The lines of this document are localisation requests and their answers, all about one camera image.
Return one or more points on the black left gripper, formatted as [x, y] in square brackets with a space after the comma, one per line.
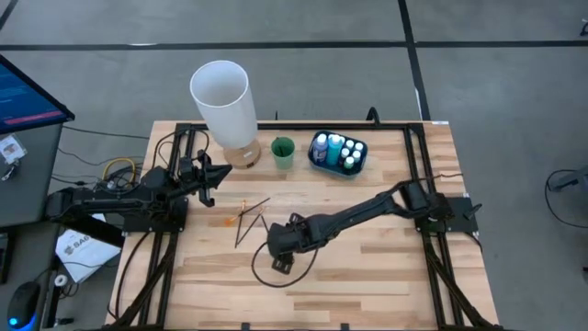
[202, 181]

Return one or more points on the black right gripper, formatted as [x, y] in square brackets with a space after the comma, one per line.
[289, 236]

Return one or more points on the black paintbrush silver ferrule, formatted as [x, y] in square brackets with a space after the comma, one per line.
[280, 148]
[264, 223]

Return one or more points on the orange fan paintbrush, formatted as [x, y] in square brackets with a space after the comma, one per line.
[229, 220]

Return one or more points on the small blue paint bottle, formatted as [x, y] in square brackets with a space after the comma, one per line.
[358, 146]
[350, 144]

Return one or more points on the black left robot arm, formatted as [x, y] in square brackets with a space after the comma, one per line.
[101, 202]

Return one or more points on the mint green plastic cup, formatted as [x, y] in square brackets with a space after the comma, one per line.
[287, 161]

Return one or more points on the white shade wooden table lamp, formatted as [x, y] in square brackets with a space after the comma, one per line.
[225, 106]

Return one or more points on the blue-grey plastic bin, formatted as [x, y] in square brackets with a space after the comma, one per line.
[321, 167]

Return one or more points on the white printed paper sheet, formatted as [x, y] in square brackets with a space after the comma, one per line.
[87, 257]

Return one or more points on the grey desk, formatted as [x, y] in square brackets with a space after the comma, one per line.
[32, 184]

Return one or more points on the white tape roll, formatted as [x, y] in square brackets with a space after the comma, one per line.
[56, 281]

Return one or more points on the white card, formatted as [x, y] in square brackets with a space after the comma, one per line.
[11, 149]

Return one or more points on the blue screen monitor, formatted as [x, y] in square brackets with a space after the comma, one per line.
[23, 101]

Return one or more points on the black computer mouse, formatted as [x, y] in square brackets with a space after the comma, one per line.
[23, 303]

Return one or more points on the black aluminium table frame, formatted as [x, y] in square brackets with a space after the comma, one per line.
[298, 125]

